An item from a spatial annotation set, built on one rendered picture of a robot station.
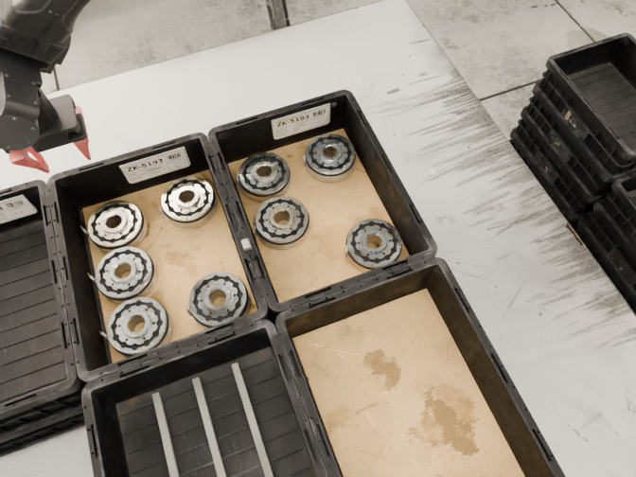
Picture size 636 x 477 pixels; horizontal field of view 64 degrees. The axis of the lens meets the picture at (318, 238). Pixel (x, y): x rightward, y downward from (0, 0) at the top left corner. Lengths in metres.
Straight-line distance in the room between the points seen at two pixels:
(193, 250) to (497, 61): 1.93
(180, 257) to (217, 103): 0.52
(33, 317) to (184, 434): 0.35
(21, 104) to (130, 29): 2.15
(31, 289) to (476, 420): 0.81
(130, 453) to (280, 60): 1.02
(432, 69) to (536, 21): 1.46
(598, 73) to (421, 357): 1.29
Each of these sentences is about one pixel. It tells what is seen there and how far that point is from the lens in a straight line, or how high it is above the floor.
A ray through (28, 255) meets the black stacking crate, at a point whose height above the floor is 0.83.
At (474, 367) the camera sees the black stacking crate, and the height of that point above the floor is 0.85.
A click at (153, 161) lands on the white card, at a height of 0.90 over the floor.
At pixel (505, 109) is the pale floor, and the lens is 2.41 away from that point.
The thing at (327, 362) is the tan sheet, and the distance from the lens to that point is 0.89.
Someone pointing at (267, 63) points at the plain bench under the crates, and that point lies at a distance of 1.45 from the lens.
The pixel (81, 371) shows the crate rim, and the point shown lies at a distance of 0.86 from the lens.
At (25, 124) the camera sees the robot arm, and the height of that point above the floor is 1.24.
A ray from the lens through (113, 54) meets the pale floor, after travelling 2.70.
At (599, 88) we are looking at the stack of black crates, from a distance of 1.89.
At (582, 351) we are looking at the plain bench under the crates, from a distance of 1.15.
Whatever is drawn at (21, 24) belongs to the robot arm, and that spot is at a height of 1.32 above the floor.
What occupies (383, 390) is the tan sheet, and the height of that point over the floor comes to 0.83.
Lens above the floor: 1.69
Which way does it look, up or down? 62 degrees down
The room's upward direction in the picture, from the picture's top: 1 degrees counter-clockwise
